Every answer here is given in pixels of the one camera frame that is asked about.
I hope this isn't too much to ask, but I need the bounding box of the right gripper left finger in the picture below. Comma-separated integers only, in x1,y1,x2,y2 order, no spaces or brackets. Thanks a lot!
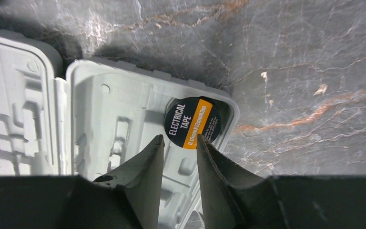
93,135,164,229

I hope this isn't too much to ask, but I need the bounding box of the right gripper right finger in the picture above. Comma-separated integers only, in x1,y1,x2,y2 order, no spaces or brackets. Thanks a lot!
197,135,272,229

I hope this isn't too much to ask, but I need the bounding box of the grey plastic tool case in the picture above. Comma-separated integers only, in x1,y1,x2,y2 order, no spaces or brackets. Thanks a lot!
0,30,239,229

